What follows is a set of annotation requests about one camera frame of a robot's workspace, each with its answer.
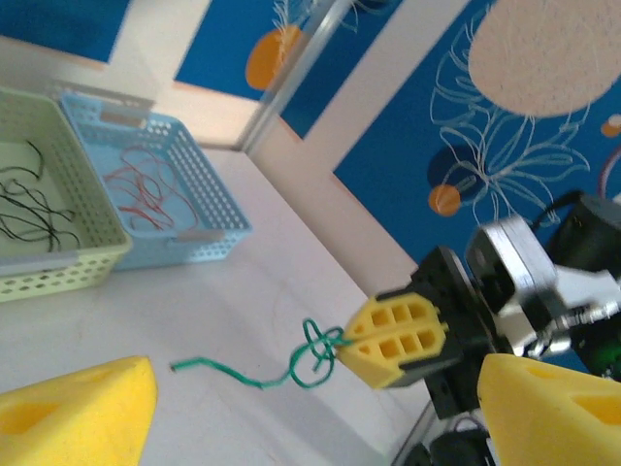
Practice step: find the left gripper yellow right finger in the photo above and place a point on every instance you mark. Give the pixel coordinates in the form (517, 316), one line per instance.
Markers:
(543, 422)

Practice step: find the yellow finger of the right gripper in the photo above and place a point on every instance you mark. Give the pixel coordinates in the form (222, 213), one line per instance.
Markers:
(388, 318)
(388, 356)

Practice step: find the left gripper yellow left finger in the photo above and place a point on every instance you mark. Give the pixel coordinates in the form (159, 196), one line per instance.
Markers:
(73, 422)

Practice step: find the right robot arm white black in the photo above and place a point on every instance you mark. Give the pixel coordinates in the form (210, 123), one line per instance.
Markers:
(592, 233)

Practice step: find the green plastic basket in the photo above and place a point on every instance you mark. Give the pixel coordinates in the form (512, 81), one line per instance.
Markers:
(97, 233)

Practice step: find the blue plastic basket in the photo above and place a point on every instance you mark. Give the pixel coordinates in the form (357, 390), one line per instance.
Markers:
(213, 204)

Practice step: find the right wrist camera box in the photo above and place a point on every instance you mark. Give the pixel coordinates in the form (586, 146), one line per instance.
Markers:
(509, 262)

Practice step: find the blue floral wall panel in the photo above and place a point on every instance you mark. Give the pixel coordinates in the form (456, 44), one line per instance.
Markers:
(218, 48)
(412, 145)
(48, 24)
(344, 58)

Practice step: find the aluminium frame post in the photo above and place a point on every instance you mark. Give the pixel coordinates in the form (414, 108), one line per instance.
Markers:
(291, 77)

